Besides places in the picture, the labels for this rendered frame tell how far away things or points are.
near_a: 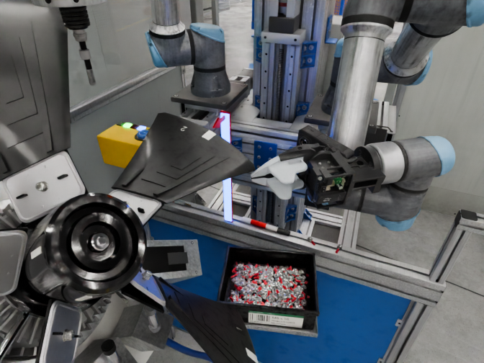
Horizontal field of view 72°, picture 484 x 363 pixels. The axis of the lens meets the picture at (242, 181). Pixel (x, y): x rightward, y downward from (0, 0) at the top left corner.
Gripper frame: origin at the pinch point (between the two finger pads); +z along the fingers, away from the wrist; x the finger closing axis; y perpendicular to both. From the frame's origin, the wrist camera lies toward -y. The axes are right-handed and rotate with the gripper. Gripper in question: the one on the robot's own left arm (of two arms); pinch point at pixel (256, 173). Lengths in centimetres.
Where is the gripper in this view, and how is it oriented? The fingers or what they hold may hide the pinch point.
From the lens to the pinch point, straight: 57.1
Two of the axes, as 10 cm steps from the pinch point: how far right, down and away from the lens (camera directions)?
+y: 2.4, 6.5, -7.2
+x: -0.3, 7.5, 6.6
